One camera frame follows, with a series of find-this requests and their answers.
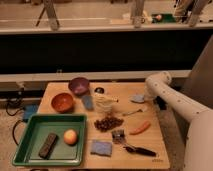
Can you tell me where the pile of brown nuts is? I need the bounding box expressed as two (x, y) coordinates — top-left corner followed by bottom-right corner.
(94, 117), (124, 132)

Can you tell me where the blue-grey oval object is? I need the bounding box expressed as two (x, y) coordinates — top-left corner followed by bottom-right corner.
(82, 95), (93, 110)

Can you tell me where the small grey towel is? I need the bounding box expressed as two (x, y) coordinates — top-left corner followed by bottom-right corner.
(130, 94), (145, 103)

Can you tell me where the orange-brown bowl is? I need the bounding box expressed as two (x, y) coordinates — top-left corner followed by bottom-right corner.
(51, 93), (74, 113)

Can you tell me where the small black round object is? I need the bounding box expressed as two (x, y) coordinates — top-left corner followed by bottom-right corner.
(94, 87), (105, 94)

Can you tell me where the orange carrot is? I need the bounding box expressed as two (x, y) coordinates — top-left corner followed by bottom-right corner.
(129, 121), (151, 135)

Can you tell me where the green plastic tray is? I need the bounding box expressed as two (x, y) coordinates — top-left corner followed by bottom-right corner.
(12, 114), (87, 167)

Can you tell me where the orange round fruit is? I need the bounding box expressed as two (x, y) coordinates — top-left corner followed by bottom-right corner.
(64, 129), (78, 145)

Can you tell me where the blue box on floor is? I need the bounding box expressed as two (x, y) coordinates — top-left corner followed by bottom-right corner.
(22, 105), (38, 123)

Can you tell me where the purple bowl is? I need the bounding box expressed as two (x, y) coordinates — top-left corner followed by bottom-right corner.
(68, 77), (90, 96)

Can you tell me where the blue sponge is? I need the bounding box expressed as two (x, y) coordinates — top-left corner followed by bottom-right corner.
(90, 140), (112, 156)

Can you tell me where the black cable on floor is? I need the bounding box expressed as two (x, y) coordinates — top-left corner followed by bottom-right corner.
(5, 87), (25, 146)

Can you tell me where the dark rectangular block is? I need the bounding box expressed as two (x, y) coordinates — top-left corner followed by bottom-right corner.
(38, 133), (58, 159)

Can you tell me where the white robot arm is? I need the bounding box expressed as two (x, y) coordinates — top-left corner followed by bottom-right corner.
(145, 71), (213, 171)

